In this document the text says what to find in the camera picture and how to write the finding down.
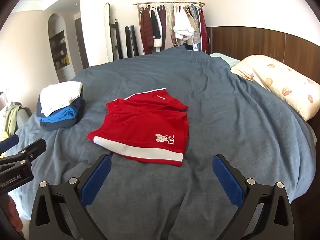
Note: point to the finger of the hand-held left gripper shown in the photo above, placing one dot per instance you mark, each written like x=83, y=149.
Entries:
x=35, y=147
x=8, y=143

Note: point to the wooden clothes rack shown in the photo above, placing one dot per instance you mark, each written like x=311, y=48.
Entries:
x=140, y=4

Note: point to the light green pillow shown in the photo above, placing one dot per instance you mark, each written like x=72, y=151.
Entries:
x=222, y=58

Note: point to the red shorts with white trim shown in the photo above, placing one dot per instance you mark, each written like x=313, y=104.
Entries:
x=140, y=127

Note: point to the navy folded garment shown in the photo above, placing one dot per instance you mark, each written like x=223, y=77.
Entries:
x=78, y=105

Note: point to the white folded garment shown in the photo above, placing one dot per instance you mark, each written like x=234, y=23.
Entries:
x=60, y=95

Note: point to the dark brown door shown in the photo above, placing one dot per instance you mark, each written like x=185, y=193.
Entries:
x=81, y=42

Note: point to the green backpack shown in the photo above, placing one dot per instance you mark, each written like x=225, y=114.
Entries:
x=12, y=120

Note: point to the dark grey folded garment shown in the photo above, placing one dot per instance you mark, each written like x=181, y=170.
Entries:
x=62, y=125

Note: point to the black tower appliance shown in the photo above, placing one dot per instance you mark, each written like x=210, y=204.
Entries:
x=131, y=41

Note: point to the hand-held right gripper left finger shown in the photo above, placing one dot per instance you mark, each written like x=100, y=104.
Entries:
x=96, y=180

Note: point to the bright blue folded garment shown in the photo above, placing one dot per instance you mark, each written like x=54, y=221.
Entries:
x=58, y=116

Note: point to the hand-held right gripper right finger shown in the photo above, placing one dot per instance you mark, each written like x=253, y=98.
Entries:
x=228, y=180

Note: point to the grey-blue blanket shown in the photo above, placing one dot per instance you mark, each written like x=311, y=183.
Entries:
x=225, y=130

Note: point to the black ladder rack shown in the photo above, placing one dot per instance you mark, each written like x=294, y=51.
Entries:
x=115, y=37

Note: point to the floral cream pillow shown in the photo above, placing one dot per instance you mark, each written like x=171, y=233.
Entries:
x=282, y=85

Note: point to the wooden headboard panel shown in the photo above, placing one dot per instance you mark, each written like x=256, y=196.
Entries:
x=262, y=42

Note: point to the arched wall shelf niche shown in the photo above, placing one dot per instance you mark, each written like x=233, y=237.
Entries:
x=60, y=47

